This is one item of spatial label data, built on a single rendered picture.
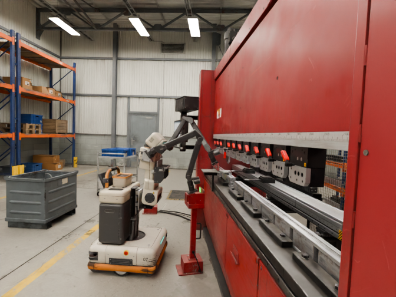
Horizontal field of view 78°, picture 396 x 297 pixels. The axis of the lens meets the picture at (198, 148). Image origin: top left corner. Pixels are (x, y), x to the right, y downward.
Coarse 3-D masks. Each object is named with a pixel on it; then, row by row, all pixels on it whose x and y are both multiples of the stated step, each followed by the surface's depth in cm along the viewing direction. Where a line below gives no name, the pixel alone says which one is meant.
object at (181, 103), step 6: (186, 96) 355; (180, 102) 370; (186, 102) 355; (192, 102) 359; (198, 102) 362; (180, 108) 371; (186, 108) 356; (192, 108) 359; (198, 108) 363; (186, 114) 400; (180, 144) 400; (180, 150) 401
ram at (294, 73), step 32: (288, 0) 122; (320, 0) 94; (352, 0) 77; (256, 32) 170; (288, 32) 121; (320, 32) 94; (352, 32) 76; (256, 64) 168; (288, 64) 120; (320, 64) 93; (352, 64) 76; (224, 96) 277; (256, 96) 166; (288, 96) 119; (320, 96) 92; (224, 128) 271; (256, 128) 163; (288, 128) 118; (320, 128) 92
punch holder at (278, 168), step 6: (276, 144) 130; (276, 150) 130; (288, 150) 120; (276, 156) 130; (288, 156) 120; (276, 162) 129; (282, 162) 122; (276, 168) 129; (282, 168) 121; (288, 168) 120; (276, 174) 128; (282, 174) 121; (288, 174) 121
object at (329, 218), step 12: (240, 168) 304; (276, 192) 192; (288, 192) 176; (300, 192) 178; (288, 204) 172; (300, 204) 156; (312, 204) 145; (324, 204) 146; (312, 216) 142; (324, 216) 131; (336, 216) 124; (324, 228) 131; (336, 228) 121
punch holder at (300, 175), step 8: (296, 152) 108; (304, 152) 102; (312, 152) 100; (320, 152) 100; (296, 160) 108; (304, 160) 102; (312, 160) 100; (320, 160) 100; (296, 168) 107; (304, 168) 101; (312, 168) 100; (320, 168) 100; (288, 176) 115; (296, 176) 107; (304, 176) 101; (312, 176) 101; (320, 176) 101; (304, 184) 101; (312, 184) 101; (320, 184) 101
